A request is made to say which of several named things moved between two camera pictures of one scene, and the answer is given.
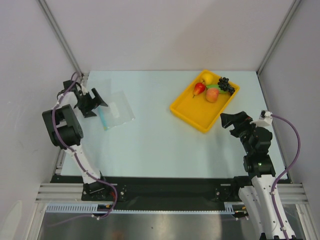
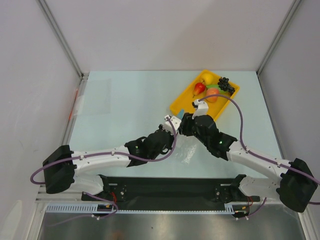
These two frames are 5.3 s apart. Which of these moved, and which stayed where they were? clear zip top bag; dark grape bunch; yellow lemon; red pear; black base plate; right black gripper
Moved: clear zip top bag; right black gripper
Stayed: black base plate; dark grape bunch; red pear; yellow lemon
